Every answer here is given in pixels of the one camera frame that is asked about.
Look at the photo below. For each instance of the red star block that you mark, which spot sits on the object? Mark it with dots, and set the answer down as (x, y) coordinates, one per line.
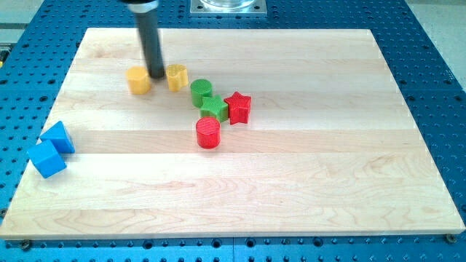
(238, 108)

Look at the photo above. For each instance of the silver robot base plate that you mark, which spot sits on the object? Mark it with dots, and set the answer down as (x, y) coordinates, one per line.
(228, 7)

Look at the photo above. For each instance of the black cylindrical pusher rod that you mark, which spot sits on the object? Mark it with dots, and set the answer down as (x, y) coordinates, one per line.
(148, 30)

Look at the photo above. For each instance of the yellow hexagon block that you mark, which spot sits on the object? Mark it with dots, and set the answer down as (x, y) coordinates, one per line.
(138, 80)

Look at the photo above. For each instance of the silver rod collar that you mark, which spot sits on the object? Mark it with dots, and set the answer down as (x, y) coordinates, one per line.
(141, 6)

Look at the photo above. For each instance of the blue triangle block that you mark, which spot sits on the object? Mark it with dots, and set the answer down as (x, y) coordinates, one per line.
(59, 137)

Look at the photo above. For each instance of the yellow heart block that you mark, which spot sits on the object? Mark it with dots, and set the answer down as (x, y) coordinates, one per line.
(177, 77)

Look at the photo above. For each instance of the green cylinder block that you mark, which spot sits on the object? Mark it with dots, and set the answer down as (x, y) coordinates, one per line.
(200, 88)

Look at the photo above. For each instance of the light wooden board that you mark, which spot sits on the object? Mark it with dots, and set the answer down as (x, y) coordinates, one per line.
(331, 147)

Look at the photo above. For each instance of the blue cube block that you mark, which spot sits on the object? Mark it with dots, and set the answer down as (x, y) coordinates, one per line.
(46, 159)

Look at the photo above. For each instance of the green star block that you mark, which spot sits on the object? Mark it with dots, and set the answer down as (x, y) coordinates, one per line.
(215, 107)

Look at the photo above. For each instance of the red cylinder block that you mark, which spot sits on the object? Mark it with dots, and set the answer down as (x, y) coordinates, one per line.
(208, 130)

